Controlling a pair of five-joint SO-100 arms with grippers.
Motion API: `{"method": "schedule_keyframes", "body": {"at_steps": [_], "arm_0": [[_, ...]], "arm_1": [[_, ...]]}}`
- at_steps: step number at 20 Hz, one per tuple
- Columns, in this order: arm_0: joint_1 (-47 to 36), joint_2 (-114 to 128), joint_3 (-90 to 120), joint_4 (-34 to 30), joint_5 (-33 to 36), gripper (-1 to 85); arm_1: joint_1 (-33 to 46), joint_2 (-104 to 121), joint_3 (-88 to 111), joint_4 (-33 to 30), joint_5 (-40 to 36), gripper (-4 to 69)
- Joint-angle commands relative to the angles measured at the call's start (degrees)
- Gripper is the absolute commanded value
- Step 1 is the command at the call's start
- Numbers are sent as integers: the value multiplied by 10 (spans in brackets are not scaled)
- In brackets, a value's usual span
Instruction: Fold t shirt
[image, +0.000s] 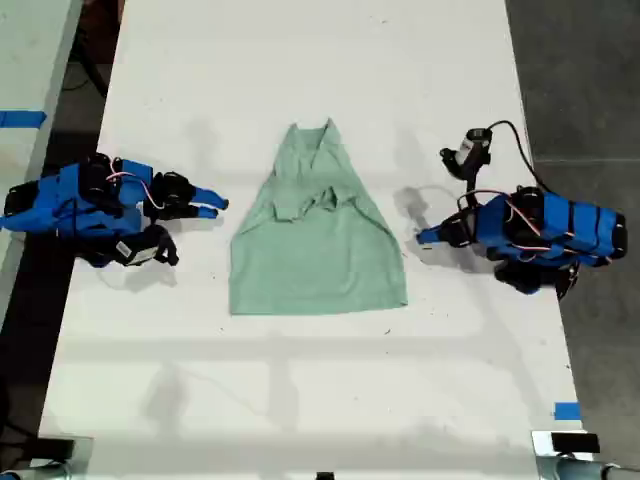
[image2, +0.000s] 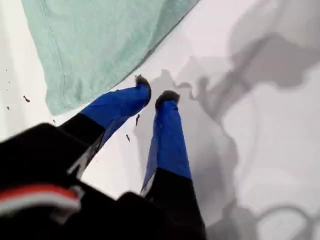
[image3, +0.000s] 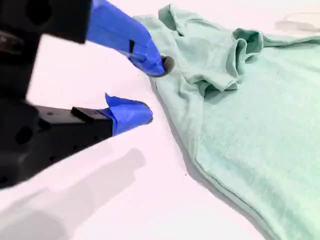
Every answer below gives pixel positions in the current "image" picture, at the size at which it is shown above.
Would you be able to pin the long blue tape strip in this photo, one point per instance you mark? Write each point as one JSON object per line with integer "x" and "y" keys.
{"x": 22, "y": 119}

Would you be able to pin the gripper's black camera stalk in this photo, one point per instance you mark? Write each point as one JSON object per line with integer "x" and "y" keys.
{"x": 165, "y": 242}
{"x": 472, "y": 175}

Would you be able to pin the small black box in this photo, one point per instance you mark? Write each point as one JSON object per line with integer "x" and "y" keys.
{"x": 56, "y": 448}
{"x": 575, "y": 442}

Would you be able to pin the pale green T-shirt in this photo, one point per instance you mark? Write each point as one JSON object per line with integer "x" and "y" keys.
{"x": 320, "y": 250}

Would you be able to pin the short blue tape strip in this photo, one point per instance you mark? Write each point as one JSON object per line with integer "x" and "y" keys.
{"x": 567, "y": 411}

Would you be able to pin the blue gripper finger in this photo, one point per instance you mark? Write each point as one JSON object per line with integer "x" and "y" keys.
{"x": 212, "y": 199}
{"x": 434, "y": 242}
{"x": 435, "y": 232}
{"x": 197, "y": 211}

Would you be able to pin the white side table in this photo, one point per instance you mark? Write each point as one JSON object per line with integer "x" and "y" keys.
{"x": 27, "y": 75}

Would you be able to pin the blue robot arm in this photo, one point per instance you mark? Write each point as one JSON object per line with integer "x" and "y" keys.
{"x": 570, "y": 225}
{"x": 100, "y": 210}

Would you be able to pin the metal table bracket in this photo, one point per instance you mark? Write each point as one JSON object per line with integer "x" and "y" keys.
{"x": 542, "y": 457}
{"x": 82, "y": 457}

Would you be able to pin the gripper's black camera box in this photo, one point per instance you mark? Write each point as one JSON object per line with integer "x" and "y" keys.
{"x": 132, "y": 252}
{"x": 470, "y": 145}

